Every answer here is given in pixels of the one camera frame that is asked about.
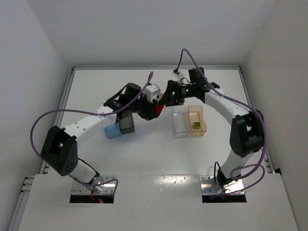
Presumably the lime green lego brick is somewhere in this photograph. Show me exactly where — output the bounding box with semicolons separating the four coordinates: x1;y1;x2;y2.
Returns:
192;122;201;130

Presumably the red lego brick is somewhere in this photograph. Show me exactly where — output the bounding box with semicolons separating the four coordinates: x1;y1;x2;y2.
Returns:
155;105;165;116

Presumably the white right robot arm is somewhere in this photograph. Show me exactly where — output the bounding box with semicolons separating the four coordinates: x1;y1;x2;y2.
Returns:
160;67;267;187

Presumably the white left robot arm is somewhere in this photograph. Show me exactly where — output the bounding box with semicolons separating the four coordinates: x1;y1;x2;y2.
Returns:
40;83;160;189

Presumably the smoky grey plastic bin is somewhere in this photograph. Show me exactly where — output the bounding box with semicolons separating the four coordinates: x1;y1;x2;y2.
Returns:
118;113;135;135

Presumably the orange translucent plastic bin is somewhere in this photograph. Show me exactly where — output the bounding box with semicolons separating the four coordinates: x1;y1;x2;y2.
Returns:
188;105;207;138

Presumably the clear plastic bin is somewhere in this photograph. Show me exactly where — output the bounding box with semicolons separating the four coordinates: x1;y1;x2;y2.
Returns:
172;105;191;139

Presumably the light blue plastic bin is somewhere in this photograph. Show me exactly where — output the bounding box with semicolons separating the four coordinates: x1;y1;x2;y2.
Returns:
104;123;122;139

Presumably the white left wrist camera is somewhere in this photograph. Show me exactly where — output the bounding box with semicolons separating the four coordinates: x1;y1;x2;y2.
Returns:
143;84;161;102

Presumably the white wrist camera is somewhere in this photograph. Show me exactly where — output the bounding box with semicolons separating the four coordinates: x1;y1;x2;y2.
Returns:
172;69;186;85
143;84;161;102

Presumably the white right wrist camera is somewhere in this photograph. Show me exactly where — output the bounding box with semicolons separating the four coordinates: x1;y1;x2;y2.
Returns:
172;69;186;85

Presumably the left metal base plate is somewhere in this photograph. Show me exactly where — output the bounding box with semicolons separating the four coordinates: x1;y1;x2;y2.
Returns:
71;174;118;196

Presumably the metal base plate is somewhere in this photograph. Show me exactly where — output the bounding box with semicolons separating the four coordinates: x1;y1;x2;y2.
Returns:
200;175;245;196
71;174;118;196

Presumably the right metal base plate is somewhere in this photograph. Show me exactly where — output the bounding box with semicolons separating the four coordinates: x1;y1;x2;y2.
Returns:
200;175;245;196

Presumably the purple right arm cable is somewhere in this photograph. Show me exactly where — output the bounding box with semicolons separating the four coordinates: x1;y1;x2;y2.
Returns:
176;48;268;198

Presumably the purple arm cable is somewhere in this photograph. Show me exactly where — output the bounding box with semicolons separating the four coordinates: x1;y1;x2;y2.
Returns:
30;71;154;194
176;48;268;198

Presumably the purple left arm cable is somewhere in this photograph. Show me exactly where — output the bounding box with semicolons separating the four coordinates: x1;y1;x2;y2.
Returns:
30;71;154;194

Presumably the aluminium table frame rail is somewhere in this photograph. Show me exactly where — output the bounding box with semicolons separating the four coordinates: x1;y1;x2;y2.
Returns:
7;64;282;231

